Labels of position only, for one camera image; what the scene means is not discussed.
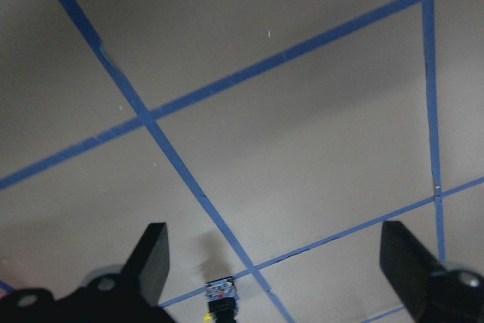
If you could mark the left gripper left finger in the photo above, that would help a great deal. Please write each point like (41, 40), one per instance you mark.
(130, 295)

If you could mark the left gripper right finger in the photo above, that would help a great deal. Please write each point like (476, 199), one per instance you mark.
(430, 290)

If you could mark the yellow push button switch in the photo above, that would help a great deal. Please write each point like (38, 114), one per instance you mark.
(222, 301)

